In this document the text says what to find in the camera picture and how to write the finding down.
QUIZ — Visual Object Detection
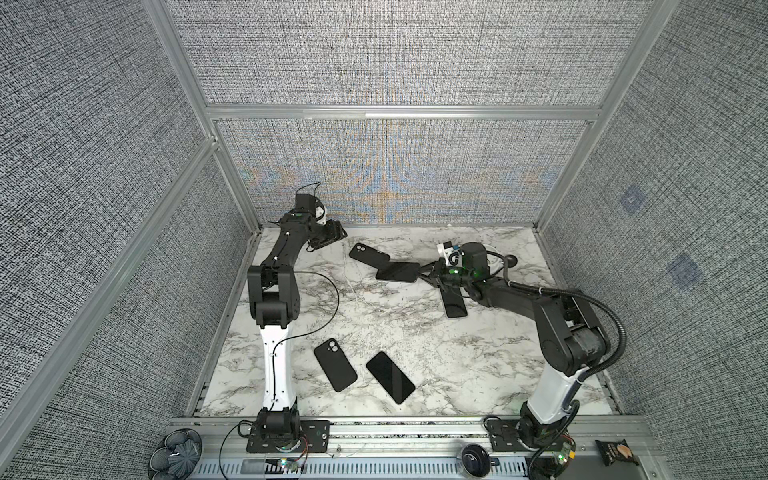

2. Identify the black round-head spoon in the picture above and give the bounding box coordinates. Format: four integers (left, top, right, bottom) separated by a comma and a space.
504, 254, 518, 268

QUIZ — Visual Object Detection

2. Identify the black phone front screen up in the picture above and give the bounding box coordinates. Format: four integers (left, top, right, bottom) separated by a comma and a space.
366, 351, 416, 405

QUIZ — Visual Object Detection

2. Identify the aluminium front rail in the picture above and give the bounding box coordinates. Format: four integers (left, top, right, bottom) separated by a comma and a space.
166, 415, 674, 479

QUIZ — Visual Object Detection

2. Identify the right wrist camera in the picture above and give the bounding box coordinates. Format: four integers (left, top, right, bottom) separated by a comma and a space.
437, 242, 490, 279

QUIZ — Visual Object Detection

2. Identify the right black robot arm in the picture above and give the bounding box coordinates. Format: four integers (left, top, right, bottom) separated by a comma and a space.
420, 255, 627, 449

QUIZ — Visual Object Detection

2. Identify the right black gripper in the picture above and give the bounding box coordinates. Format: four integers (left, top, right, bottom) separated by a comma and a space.
413, 258, 473, 292

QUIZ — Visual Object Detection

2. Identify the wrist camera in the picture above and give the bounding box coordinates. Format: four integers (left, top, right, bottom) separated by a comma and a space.
294, 193, 326, 224
437, 242, 490, 279

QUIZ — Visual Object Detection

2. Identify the light blue phone case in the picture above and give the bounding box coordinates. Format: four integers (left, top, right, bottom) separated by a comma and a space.
439, 287, 469, 319

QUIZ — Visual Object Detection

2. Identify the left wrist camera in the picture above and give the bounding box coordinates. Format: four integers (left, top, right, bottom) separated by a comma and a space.
294, 193, 326, 224

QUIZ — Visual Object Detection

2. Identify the black fan left corner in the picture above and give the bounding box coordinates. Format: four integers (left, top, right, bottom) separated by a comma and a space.
147, 428, 203, 480

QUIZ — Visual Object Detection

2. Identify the black phone screen up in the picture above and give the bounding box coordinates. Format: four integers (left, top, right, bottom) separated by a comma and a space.
366, 351, 416, 405
375, 261, 420, 283

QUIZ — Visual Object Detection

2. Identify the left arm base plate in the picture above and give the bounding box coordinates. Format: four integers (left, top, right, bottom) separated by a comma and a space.
245, 420, 332, 454

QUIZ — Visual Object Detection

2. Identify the black phone case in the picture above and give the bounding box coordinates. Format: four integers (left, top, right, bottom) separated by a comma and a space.
313, 338, 358, 392
349, 242, 391, 270

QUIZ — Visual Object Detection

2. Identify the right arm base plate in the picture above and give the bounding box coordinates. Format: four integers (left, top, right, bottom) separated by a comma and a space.
482, 416, 528, 452

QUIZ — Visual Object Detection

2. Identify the right green circuit board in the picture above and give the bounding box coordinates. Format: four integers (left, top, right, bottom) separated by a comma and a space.
552, 440, 577, 468

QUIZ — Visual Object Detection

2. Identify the black phone case front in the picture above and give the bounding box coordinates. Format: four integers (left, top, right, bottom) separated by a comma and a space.
313, 338, 358, 392

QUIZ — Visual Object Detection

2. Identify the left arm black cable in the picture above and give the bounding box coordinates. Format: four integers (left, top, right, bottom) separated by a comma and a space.
218, 269, 341, 480

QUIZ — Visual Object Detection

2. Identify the snack packet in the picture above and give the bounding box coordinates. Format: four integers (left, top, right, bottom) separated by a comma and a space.
595, 440, 640, 467

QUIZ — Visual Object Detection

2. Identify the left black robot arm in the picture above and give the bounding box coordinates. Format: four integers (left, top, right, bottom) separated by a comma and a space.
247, 205, 346, 443

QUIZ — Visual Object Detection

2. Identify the small green circuit board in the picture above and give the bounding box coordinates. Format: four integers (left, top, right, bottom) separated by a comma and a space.
278, 458, 301, 472

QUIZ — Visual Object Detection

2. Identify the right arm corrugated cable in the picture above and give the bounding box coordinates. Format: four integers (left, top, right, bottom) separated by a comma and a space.
497, 251, 628, 409

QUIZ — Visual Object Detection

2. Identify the black round knob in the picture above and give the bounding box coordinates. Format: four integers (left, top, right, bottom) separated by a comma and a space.
459, 444, 498, 479

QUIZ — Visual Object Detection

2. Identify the black phone case back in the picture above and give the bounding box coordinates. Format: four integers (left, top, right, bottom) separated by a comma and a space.
349, 242, 391, 270

